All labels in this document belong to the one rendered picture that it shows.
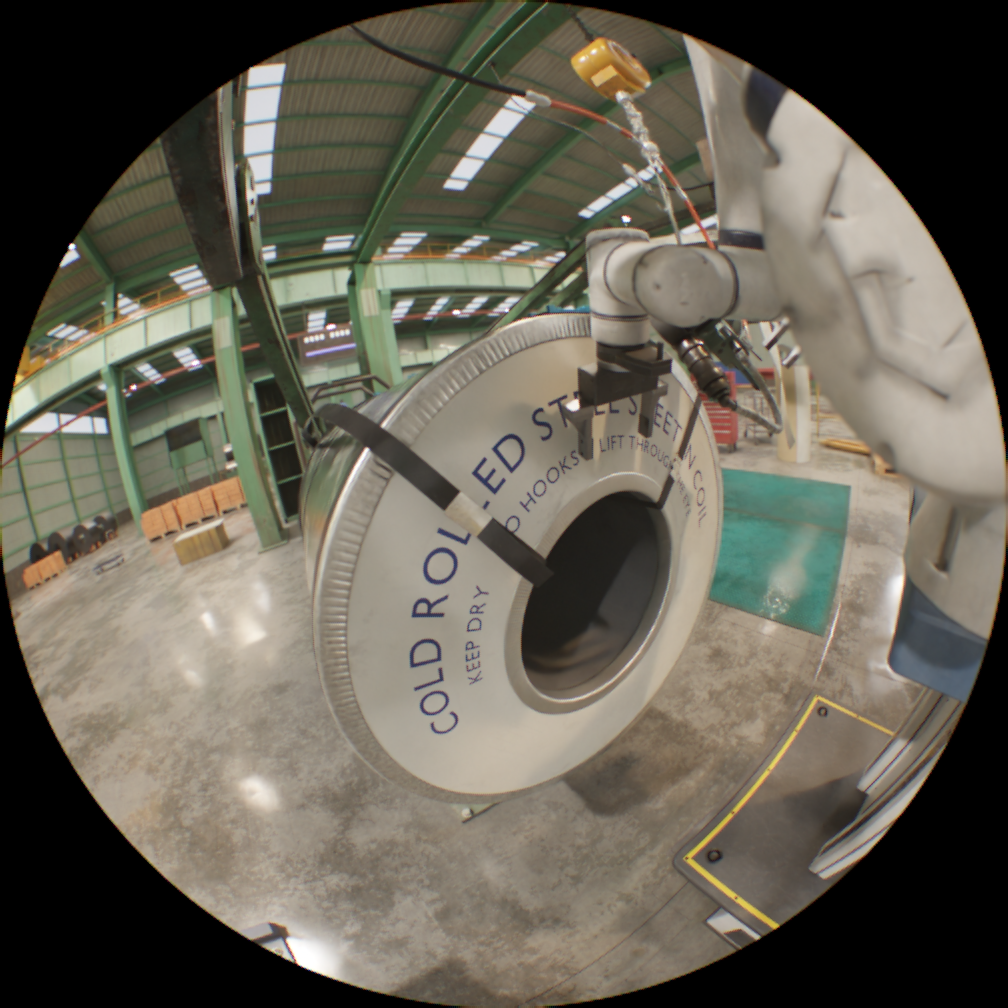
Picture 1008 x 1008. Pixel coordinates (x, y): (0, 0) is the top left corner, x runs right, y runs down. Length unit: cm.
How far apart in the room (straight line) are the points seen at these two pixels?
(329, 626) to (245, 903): 137
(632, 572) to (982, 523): 93
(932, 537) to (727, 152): 42
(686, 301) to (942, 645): 37
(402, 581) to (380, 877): 113
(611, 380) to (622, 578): 70
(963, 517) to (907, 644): 10
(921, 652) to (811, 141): 32
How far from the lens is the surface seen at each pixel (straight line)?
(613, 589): 111
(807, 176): 16
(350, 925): 142
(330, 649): 51
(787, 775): 111
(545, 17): 293
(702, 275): 38
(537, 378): 56
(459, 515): 44
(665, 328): 69
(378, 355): 531
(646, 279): 37
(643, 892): 126
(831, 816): 111
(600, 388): 52
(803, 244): 16
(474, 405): 50
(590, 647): 106
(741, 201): 48
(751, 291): 45
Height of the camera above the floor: 124
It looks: 17 degrees down
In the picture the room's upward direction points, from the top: 10 degrees counter-clockwise
